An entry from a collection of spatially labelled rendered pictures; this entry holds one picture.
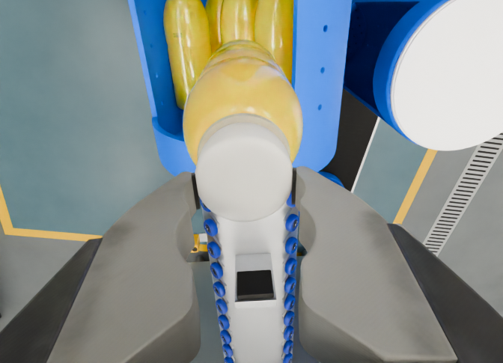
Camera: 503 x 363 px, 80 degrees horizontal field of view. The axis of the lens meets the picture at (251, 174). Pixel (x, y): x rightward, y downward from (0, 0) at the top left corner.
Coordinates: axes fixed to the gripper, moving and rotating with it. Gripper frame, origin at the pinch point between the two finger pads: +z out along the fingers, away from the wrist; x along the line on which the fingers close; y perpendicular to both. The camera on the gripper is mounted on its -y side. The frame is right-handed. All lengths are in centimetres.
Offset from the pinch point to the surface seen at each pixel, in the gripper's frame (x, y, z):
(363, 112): 58, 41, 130
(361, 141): 59, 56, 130
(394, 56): 26, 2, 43
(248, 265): -1, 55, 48
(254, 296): 0, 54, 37
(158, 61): -12.8, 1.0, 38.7
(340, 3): 11.0, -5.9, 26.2
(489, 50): 41, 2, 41
